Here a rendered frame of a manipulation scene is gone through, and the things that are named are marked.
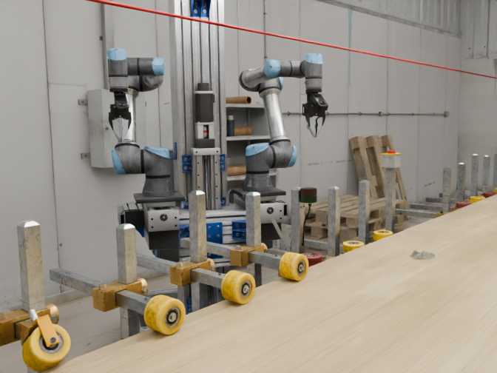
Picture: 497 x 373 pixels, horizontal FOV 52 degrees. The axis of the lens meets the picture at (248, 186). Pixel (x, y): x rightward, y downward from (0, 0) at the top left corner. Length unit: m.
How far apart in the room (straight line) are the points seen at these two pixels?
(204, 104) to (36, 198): 1.95
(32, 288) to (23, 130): 2.91
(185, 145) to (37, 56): 1.82
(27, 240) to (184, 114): 1.57
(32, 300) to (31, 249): 0.11
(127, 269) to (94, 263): 3.08
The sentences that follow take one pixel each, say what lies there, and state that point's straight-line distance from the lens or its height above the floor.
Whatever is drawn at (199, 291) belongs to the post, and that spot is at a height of 0.89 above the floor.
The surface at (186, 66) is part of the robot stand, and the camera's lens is 2.63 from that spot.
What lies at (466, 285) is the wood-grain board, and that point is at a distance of 1.62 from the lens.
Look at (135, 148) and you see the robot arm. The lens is 2.45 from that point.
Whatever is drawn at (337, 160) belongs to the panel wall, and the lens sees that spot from 6.69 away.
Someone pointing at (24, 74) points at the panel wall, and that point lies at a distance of 4.09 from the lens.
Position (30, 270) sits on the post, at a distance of 1.21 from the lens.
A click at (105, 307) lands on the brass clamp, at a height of 0.93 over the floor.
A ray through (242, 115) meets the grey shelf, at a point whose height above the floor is 1.46.
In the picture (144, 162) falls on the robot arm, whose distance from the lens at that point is 2.41.
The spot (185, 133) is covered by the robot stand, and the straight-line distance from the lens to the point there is 2.62.
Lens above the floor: 1.37
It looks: 7 degrees down
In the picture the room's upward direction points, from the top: 1 degrees counter-clockwise
